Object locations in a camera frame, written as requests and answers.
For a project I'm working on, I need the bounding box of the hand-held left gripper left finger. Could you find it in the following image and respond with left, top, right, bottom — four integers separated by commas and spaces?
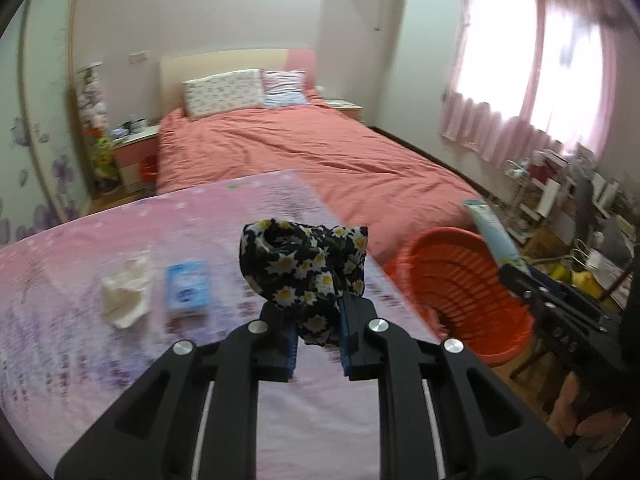
54, 305, 301, 480

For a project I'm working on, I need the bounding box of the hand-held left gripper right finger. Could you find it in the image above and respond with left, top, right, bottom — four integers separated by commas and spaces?
339, 292, 583, 480

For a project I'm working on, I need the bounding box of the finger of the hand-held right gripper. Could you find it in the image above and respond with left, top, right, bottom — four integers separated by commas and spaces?
500, 262, 608, 333

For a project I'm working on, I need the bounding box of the orange plastic basket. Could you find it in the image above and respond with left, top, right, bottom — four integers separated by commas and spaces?
389, 227, 535, 368

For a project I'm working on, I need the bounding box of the light blue tube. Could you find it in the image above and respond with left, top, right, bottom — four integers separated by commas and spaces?
462, 198, 531, 273

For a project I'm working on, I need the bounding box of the black daisy print cloth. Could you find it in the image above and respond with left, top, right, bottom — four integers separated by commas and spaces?
239, 218, 371, 348

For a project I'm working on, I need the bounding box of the person's right hand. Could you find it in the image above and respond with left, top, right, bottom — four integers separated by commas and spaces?
549, 375, 633, 448

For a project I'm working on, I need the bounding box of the yellow object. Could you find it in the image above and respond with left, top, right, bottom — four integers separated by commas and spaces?
550, 264, 601, 297

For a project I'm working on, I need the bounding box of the white shelf unit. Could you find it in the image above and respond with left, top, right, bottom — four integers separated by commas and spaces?
530, 150, 573, 221

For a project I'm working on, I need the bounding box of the pink curtain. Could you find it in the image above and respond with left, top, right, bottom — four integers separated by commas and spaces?
437, 0, 626, 171

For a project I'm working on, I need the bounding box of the crumpled white tissue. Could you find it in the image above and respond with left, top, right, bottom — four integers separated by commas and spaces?
100, 252, 153, 331

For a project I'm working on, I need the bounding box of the bed with orange duvet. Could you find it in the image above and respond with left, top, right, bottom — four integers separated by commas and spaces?
156, 89, 493, 267

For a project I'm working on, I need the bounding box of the wooden bedside table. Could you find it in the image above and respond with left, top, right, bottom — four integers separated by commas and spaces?
325, 99, 363, 122

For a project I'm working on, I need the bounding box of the pink white nightstand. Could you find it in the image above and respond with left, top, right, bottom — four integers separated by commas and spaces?
111, 125, 161, 193

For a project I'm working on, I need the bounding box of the striped pink pillow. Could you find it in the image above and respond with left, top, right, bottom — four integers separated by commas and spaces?
260, 69, 307, 109

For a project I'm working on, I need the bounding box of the white floral pillow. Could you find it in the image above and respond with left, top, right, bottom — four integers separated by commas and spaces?
181, 67, 266, 121

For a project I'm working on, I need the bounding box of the beige and pink headboard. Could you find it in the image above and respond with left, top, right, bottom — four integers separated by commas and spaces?
159, 48, 317, 123

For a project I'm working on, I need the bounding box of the tall white cabinet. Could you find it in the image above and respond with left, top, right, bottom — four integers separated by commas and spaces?
320, 0, 407, 128

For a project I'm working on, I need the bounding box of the clear tube of plush toys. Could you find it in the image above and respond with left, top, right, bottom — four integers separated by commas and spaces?
75, 62, 121, 196

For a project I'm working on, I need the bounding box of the wardrobe with purple flowers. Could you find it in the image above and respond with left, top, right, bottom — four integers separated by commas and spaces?
0, 0, 93, 248

